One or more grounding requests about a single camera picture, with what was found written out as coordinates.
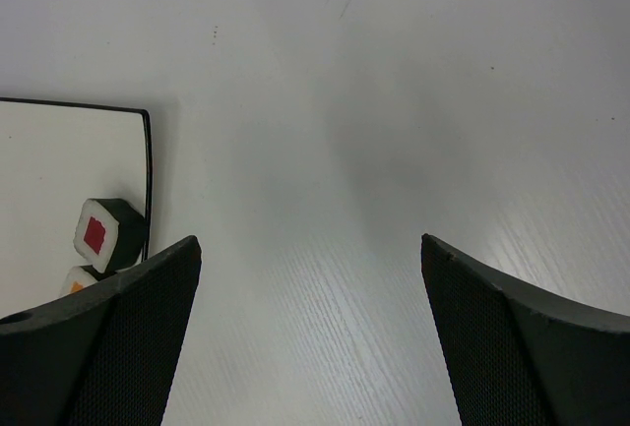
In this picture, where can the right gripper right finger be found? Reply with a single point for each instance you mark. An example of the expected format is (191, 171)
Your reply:
(517, 354)

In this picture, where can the sushi roll red centre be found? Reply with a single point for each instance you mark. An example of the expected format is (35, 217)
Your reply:
(110, 234)

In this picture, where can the white square plate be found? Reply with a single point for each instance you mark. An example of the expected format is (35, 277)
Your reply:
(54, 156)

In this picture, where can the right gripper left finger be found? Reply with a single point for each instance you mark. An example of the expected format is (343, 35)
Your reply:
(105, 355)

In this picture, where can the sushi roll orange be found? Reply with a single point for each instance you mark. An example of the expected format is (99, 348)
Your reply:
(80, 277)

